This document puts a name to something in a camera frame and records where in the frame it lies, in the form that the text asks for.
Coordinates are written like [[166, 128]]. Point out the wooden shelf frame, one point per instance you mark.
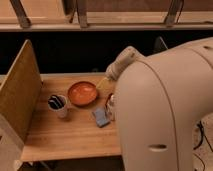
[[105, 15]]

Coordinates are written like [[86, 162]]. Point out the right dark side panel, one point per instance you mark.
[[159, 45]]

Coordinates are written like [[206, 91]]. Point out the left wooden side panel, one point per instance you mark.
[[19, 92]]

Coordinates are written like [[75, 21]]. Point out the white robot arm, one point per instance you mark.
[[158, 99]]

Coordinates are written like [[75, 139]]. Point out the blue sponge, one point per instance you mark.
[[100, 117]]

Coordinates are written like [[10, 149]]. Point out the orange ceramic bowl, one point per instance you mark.
[[82, 93]]

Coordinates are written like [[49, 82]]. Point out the cream flat gripper tip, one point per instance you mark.
[[105, 85]]

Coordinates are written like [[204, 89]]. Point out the white bottle with red cap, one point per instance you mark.
[[110, 107]]

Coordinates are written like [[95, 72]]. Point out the white cup with black items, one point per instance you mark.
[[58, 104]]

